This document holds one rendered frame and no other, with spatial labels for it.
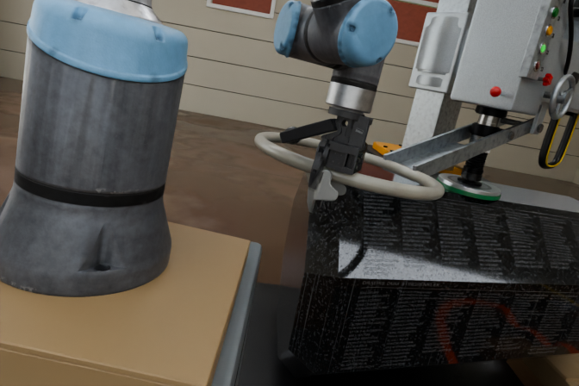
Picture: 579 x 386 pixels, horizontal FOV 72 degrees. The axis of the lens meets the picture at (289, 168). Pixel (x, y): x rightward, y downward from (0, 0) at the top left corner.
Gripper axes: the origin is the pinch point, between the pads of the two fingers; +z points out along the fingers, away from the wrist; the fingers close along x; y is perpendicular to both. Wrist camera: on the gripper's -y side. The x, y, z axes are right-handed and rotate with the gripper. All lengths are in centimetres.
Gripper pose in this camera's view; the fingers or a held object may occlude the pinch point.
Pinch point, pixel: (313, 202)
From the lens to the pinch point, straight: 82.8
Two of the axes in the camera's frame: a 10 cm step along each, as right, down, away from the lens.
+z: -2.2, 9.5, 2.1
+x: 3.9, -1.1, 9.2
